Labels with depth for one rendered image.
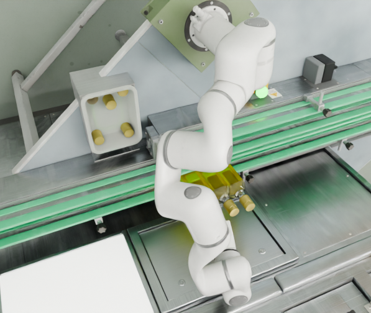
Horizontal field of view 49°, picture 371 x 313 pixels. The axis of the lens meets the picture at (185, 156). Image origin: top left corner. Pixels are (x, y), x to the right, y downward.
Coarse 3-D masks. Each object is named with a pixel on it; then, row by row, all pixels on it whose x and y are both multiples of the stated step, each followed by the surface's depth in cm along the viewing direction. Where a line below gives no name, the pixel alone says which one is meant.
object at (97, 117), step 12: (84, 96) 118; (96, 96) 119; (120, 96) 131; (132, 96) 126; (84, 108) 120; (96, 108) 130; (120, 108) 133; (132, 108) 130; (96, 120) 133; (108, 120) 134; (120, 120) 136; (132, 120) 135; (108, 132) 137; (120, 132) 138; (108, 144) 134; (120, 144) 134; (132, 144) 135
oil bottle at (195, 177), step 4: (192, 172) 138; (196, 172) 138; (184, 176) 137; (188, 176) 136; (192, 176) 136; (196, 176) 136; (200, 176) 136; (188, 180) 135; (192, 180) 135; (196, 180) 135; (200, 180) 134; (204, 180) 135; (200, 184) 133; (204, 184) 133
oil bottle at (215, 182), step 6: (204, 174) 136; (210, 174) 136; (216, 174) 136; (210, 180) 134; (216, 180) 134; (222, 180) 134; (210, 186) 133; (216, 186) 132; (222, 186) 132; (228, 186) 132; (216, 192) 130; (222, 192) 130; (228, 192) 131
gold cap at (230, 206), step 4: (228, 200) 128; (224, 204) 128; (228, 204) 127; (232, 204) 127; (228, 208) 127; (232, 208) 126; (236, 208) 126; (228, 212) 127; (232, 212) 126; (236, 212) 127; (232, 216) 127
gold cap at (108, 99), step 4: (104, 96) 128; (108, 96) 127; (112, 96) 129; (104, 100) 127; (108, 100) 126; (112, 100) 126; (108, 104) 126; (112, 104) 126; (116, 104) 127; (108, 108) 126; (112, 108) 127
